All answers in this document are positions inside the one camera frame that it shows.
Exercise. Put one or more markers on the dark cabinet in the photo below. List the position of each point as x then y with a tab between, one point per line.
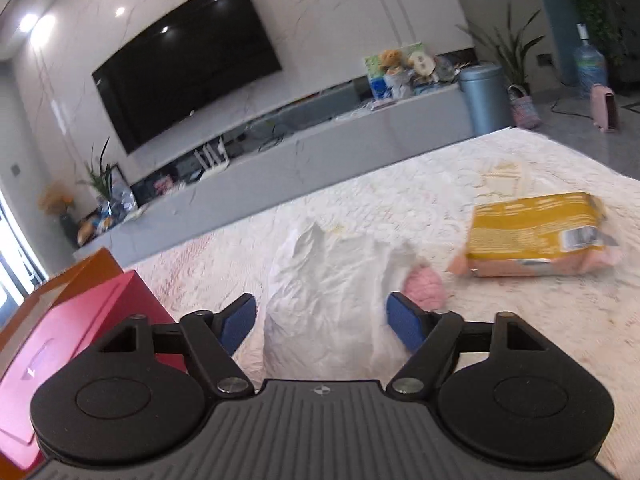
625	60

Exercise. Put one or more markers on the yellow snack packet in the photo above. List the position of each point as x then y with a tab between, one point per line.
530	230

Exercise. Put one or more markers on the woven basket bag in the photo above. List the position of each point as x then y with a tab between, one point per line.
525	110

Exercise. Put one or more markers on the brown gourd ornament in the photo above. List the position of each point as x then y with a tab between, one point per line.
87	232

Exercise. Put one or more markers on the red box lid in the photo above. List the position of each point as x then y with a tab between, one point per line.
75	320

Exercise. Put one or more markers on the blue water jug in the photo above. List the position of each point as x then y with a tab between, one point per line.
590	70

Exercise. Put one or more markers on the grey trash can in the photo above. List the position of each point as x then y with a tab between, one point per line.
482	100

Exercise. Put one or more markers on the white plastic bag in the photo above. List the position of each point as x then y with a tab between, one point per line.
325	300

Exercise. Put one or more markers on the green plant in glass vase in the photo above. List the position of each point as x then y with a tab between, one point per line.
100	180

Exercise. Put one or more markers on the black wall television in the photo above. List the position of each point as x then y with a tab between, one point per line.
185	70

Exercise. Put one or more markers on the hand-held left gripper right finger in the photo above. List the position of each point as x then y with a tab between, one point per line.
405	322

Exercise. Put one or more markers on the dried flowers in dark vase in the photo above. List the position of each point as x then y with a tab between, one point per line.
57	200

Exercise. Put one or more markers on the white router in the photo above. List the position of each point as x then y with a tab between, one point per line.
212	165

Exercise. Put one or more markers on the orange cardboard box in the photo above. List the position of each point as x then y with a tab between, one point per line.
95	262

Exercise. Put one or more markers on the snack bags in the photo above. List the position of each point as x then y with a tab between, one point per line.
105	221

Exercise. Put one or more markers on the pink photo card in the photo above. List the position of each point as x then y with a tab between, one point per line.
164	185

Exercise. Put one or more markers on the pink space heater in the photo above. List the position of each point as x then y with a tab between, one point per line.
602	107

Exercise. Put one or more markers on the marble television cabinet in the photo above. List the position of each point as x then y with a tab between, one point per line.
300	170

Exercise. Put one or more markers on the pink white crochet hat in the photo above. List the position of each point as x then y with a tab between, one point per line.
425	287

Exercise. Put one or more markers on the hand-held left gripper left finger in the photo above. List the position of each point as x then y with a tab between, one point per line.
237	322

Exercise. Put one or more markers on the long-leaf floor plant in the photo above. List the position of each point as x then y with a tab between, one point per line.
517	67

